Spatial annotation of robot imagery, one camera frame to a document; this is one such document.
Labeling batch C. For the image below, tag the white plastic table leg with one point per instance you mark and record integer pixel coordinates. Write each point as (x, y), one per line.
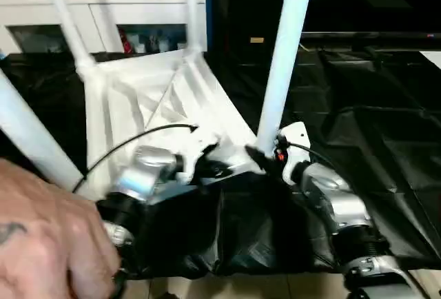
(193, 13)
(286, 54)
(69, 27)
(34, 130)

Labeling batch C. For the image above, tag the white plastic table top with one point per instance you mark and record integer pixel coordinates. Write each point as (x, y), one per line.
(113, 106)

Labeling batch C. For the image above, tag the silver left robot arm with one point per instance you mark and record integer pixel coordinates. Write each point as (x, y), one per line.
(144, 171)

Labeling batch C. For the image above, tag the tattooed bare person hand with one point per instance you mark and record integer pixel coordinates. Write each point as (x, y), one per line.
(51, 244)

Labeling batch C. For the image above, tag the small tan label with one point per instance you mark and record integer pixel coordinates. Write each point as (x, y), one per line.
(257, 40)

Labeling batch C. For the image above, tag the white flat board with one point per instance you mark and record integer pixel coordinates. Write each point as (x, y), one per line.
(432, 58)

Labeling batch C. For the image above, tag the white cabinet with glass doors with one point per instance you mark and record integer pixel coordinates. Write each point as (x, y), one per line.
(34, 9)

